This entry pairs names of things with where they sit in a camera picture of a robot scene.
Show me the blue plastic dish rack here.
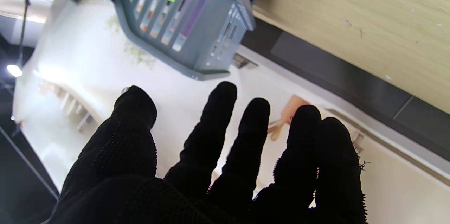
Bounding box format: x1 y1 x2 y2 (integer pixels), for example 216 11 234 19
112 0 255 80

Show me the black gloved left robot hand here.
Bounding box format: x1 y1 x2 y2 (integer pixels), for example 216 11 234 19
49 82 368 224

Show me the black backdrop stand pole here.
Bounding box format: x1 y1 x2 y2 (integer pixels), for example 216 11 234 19
18 0 33 67

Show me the purple cup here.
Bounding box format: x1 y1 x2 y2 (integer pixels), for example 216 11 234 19
181 0 211 40

